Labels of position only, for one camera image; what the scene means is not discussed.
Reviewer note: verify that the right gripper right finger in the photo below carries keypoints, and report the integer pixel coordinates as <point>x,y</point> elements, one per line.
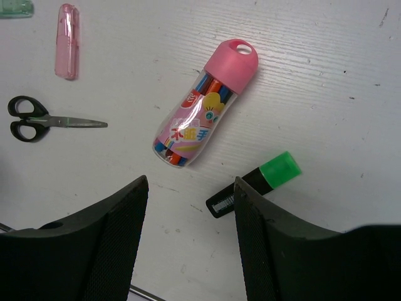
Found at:
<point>287,258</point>

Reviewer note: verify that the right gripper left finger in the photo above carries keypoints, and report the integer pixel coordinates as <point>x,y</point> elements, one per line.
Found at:
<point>88,255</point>

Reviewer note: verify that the green highlighter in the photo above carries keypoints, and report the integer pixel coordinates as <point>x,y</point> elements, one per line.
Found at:
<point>263,179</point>

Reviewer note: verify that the pink marker tube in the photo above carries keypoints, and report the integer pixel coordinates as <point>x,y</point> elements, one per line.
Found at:
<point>184,133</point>

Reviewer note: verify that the pink eraser case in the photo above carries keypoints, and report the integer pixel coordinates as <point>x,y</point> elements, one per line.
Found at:
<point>67,42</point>

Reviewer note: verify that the green transparent case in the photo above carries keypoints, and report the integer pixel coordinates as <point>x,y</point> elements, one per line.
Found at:
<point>16,9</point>

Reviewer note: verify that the black handled scissors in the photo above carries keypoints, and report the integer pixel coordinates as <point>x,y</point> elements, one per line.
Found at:
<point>41,121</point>

